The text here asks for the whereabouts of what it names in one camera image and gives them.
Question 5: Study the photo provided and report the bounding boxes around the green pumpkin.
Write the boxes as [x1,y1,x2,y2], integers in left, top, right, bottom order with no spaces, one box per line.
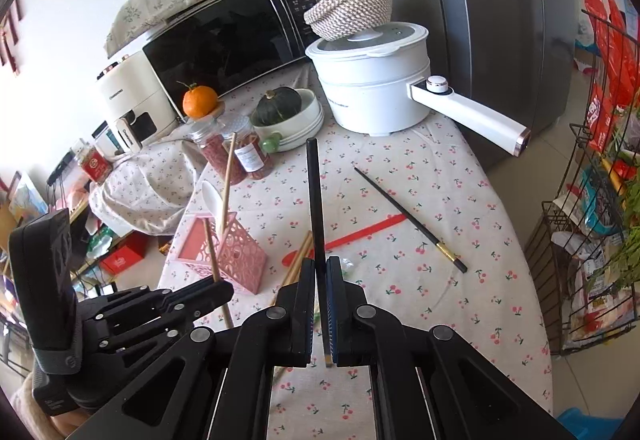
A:
[255,88,303,125]

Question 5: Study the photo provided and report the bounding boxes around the grey refrigerator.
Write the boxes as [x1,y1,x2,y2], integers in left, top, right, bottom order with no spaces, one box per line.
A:
[305,0,587,171]

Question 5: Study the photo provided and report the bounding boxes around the white spoon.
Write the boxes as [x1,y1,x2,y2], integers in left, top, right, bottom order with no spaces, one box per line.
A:
[201,180,227,227]

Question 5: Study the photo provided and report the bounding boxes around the black wire rack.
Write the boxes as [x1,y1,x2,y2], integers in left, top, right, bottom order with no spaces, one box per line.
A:
[522,9,640,357]

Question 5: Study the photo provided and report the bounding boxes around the draped cherry print cloth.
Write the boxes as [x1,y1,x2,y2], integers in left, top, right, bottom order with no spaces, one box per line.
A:
[90,137,207,237]

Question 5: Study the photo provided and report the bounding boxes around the white air fryer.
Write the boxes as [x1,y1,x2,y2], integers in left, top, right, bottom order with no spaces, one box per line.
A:
[94,52,182,154]

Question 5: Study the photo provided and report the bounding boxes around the black chopstick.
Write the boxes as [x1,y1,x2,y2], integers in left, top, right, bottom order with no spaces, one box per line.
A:
[353,166,469,273]
[306,138,332,367]

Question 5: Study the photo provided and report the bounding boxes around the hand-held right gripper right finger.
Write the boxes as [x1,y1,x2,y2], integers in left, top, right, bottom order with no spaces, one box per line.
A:
[327,257,576,440]

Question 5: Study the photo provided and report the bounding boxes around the red wall decoration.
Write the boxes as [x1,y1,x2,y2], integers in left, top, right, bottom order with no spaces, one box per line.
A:
[0,0,25,77]

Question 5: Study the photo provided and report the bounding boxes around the blue plastic stool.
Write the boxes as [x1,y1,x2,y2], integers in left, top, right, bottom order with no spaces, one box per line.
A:
[556,407,628,440]

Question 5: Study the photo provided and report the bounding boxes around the woven rope basket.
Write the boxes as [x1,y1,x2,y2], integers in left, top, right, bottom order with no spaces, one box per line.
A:
[303,0,394,42]

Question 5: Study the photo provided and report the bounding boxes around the pink perforated utensil holder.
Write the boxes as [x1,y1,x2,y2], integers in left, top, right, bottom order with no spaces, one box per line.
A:
[170,210,269,295]

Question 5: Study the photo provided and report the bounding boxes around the red tin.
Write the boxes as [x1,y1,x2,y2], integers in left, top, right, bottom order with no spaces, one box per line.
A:
[81,145,114,184]

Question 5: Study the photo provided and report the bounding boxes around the red box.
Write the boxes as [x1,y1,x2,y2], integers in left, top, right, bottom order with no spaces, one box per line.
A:
[99,234,152,277]

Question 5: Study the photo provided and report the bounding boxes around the white electric cooking pot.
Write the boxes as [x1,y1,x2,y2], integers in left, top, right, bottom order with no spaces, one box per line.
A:
[305,22,532,156]

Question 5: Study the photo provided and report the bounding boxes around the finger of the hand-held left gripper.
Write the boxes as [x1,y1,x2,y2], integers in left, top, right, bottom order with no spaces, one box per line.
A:
[100,279,235,352]
[82,283,201,317]

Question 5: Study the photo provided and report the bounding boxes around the black microwave oven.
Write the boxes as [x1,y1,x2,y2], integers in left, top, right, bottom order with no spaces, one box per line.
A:
[142,0,322,122]

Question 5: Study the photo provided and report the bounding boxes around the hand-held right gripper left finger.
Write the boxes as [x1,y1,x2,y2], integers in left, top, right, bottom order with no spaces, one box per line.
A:
[65,258,317,440]

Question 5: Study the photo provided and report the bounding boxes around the white bowl with green knob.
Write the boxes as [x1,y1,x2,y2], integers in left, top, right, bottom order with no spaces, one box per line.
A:
[249,88,325,153]

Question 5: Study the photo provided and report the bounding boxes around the orange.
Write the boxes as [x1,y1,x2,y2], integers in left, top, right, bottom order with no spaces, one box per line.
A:
[176,81,220,119]

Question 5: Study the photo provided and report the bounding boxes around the green leafy vegetables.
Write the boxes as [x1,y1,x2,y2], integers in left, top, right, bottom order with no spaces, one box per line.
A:
[582,215,640,301]

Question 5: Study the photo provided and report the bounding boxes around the person's left forearm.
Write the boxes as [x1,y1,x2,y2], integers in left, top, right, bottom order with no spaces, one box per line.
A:
[9,367,83,440]

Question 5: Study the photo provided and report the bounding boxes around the red plastic spoon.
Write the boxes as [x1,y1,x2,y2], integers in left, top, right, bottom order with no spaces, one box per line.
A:
[281,214,407,267]

